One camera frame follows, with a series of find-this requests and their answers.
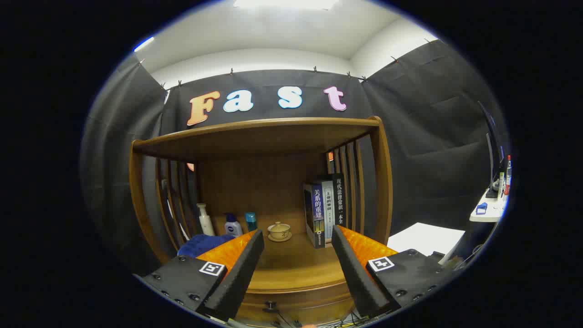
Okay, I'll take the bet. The white pump bottle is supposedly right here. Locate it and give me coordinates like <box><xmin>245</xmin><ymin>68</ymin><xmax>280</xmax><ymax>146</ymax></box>
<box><xmin>196</xmin><ymin>203</ymin><xmax>215</xmax><ymax>236</ymax></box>

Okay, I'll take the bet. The book with pale spine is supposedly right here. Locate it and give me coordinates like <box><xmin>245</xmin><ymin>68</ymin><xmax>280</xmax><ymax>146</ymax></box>
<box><xmin>321</xmin><ymin>180</ymin><xmax>336</xmax><ymax>243</ymax></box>

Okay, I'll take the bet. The wooden countertop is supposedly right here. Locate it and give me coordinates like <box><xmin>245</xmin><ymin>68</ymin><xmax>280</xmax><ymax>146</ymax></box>
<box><xmin>180</xmin><ymin>222</ymin><xmax>365</xmax><ymax>292</ymax></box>

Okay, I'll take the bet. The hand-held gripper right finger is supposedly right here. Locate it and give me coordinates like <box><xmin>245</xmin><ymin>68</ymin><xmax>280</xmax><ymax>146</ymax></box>
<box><xmin>331</xmin><ymin>225</ymin><xmax>456</xmax><ymax>318</ymax></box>

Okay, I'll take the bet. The white lotion bottle blue cap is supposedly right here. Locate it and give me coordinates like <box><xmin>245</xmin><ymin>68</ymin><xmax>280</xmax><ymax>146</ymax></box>
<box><xmin>224</xmin><ymin>213</ymin><xmax>243</xmax><ymax>237</ymax></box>

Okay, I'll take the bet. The tangle of cables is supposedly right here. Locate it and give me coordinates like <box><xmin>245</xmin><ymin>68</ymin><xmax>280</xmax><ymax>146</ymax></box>
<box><xmin>319</xmin><ymin>312</ymin><xmax>365</xmax><ymax>328</ymax></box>

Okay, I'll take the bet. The book with black spine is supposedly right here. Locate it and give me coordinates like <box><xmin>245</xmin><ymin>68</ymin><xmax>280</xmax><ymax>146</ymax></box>
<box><xmin>330</xmin><ymin>173</ymin><xmax>347</xmax><ymax>228</ymax></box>

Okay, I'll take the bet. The beige lidded teacup with saucer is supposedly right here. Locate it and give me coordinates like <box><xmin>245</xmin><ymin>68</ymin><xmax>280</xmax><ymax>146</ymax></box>
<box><xmin>267</xmin><ymin>221</ymin><xmax>292</xmax><ymax>242</ymax></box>

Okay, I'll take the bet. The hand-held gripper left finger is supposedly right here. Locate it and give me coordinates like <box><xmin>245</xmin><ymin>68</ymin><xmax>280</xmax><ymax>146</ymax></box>
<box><xmin>133</xmin><ymin>229</ymin><xmax>265</xmax><ymax>322</ymax></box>

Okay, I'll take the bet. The book with blue spine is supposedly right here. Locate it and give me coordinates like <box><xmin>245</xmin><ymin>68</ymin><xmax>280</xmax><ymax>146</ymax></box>
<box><xmin>303</xmin><ymin>182</ymin><xmax>327</xmax><ymax>249</ymax></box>

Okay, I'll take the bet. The blue towel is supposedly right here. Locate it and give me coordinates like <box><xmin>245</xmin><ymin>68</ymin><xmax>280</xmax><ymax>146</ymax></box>
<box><xmin>178</xmin><ymin>234</ymin><xmax>235</xmax><ymax>258</ymax></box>

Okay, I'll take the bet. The wooden cabinet frame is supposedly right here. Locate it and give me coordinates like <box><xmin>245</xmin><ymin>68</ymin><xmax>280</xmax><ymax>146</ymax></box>
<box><xmin>129</xmin><ymin>116</ymin><xmax>394</xmax><ymax>326</ymax></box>

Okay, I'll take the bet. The white side desk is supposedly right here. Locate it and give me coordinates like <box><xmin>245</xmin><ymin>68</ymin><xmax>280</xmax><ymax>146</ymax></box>
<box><xmin>469</xmin><ymin>189</ymin><xmax>508</xmax><ymax>223</ymax></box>

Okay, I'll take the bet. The wooden drawer with black knob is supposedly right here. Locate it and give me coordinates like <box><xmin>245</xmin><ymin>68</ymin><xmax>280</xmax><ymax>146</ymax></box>
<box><xmin>237</xmin><ymin>282</ymin><xmax>356</xmax><ymax>326</ymax></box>

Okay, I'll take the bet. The white box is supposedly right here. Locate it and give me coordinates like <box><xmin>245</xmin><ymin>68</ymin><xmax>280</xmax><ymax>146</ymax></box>
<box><xmin>387</xmin><ymin>222</ymin><xmax>465</xmax><ymax>265</ymax></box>

